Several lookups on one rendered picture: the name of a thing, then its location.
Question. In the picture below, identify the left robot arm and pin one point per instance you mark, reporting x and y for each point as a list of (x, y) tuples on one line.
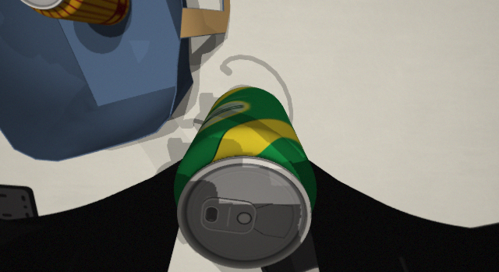
[(17, 201)]

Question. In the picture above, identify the yellow and red drink can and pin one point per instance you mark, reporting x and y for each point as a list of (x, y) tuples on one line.
[(104, 12)]

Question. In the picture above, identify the green and yellow drink can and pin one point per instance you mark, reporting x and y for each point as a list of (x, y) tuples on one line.
[(245, 188)]

